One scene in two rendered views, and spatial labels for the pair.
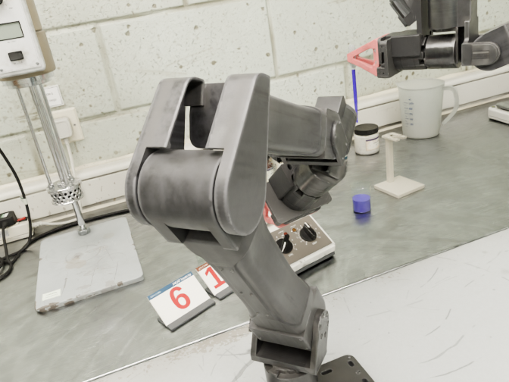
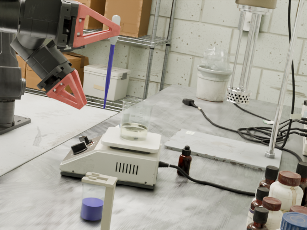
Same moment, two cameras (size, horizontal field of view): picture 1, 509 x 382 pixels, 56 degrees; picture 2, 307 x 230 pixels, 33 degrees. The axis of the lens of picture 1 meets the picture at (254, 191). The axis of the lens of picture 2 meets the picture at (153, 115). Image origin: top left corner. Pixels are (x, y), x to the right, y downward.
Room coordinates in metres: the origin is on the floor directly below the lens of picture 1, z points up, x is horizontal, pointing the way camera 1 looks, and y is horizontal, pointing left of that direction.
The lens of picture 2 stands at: (1.44, -0.90, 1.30)
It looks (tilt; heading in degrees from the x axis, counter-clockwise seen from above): 14 degrees down; 122
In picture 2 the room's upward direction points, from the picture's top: 8 degrees clockwise
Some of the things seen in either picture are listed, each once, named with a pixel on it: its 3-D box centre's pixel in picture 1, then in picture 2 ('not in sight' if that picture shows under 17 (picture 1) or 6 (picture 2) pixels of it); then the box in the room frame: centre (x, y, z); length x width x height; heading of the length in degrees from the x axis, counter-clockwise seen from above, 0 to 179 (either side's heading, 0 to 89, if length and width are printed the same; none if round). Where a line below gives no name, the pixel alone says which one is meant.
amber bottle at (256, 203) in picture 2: not in sight; (258, 210); (1.16, -0.04, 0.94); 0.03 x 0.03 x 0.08
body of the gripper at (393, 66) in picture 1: (409, 53); (44, 19); (0.86, -0.31, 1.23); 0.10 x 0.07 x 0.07; 139
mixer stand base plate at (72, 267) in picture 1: (87, 257); (224, 148); (0.90, 0.37, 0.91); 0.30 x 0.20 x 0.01; 17
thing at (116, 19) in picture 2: not in sight; (115, 29); (0.94, -0.23, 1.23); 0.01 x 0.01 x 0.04; 49
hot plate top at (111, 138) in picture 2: not in sight; (132, 138); (0.85, -0.01, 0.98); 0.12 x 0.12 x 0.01; 30
